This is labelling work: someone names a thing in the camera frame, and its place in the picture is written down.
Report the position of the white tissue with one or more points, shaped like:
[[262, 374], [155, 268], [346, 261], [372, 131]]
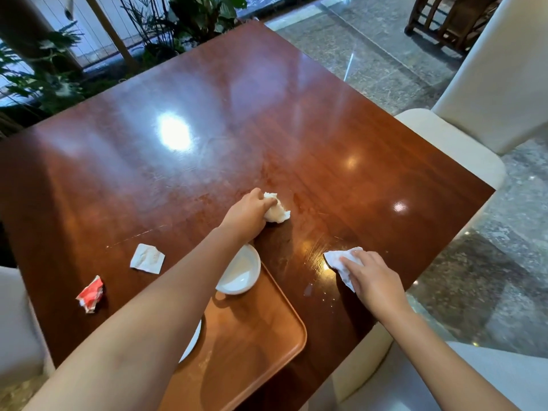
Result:
[[336, 260], [278, 213]]

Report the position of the red and white crumpled wrapper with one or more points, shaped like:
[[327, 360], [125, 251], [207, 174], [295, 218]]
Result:
[[90, 294]]

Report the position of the person's right forearm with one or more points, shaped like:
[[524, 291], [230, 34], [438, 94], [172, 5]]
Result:
[[441, 363]]

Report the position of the person's right hand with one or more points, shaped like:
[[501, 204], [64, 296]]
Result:
[[376, 284]]

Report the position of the brown wooden tray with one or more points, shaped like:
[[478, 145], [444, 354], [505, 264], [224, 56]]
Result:
[[252, 342]]

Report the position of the person's left fingers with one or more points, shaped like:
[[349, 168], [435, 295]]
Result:
[[264, 199]]

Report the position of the green leafy plant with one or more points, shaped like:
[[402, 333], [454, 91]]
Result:
[[38, 76]]

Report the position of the small white dish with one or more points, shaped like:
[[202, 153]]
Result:
[[239, 271]]

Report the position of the white square paper packet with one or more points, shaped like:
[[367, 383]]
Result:
[[147, 258]]

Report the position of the cream upholstered chair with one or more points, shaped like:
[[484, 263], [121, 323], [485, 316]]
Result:
[[19, 325], [492, 81], [479, 380]]

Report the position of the person's left hand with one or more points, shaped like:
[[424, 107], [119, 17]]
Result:
[[246, 216]]

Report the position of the person's left forearm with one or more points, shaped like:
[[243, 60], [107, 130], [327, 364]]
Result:
[[141, 333]]

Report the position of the white plate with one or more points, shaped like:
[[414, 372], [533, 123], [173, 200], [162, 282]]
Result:
[[191, 344]]

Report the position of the wooden pole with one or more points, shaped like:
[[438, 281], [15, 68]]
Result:
[[112, 36]]

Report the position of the potted green plant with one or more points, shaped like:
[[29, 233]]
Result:
[[197, 17]]

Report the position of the person's right fingers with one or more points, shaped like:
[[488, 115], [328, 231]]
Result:
[[364, 260]]

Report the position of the dark wooden chair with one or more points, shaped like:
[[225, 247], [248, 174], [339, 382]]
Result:
[[449, 21]]

